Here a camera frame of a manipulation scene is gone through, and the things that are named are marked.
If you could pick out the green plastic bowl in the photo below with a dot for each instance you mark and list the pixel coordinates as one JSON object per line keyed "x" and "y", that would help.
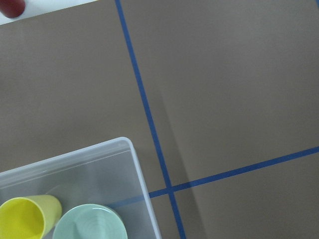
{"x": 90, "y": 221}

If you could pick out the yellow plastic cup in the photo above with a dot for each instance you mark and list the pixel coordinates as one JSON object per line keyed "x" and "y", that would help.
{"x": 31, "y": 217}

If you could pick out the clear plastic storage box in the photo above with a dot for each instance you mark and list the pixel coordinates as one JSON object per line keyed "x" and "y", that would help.
{"x": 106, "y": 173}

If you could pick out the red cylinder bottle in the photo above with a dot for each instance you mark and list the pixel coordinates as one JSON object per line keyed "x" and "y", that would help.
{"x": 12, "y": 8}

